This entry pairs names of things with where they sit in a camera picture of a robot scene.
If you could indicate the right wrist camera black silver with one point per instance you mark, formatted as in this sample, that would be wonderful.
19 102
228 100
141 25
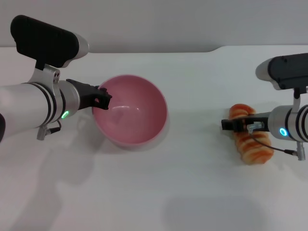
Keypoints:
286 69

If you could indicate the orange ridged toy bread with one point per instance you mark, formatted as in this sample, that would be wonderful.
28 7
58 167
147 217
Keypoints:
255 151

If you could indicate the pink plastic bowl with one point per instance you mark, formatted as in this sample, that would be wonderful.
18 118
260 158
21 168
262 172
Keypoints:
139 120

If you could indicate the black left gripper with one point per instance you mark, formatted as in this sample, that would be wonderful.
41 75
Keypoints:
85 95

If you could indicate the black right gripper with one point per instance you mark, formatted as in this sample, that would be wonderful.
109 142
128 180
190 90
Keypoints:
262 117

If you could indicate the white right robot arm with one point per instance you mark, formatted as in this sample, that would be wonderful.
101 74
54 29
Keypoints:
293 122

